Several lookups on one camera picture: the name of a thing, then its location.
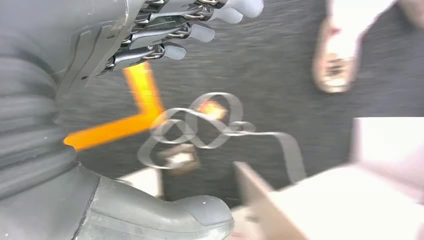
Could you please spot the white cabinet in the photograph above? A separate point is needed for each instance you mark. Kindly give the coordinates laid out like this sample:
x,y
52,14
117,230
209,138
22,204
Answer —
x,y
387,142

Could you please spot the yellow floor tape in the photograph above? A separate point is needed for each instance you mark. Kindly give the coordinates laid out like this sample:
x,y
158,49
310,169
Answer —
x,y
109,130

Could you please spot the white shoe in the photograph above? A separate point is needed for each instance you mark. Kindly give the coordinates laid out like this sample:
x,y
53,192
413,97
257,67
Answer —
x,y
336,66

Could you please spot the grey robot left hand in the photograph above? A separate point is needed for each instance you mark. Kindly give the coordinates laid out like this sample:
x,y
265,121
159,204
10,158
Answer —
x,y
66,26

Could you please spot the person's leg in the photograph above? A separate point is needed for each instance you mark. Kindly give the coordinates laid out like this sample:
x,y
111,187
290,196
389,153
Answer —
x,y
357,13

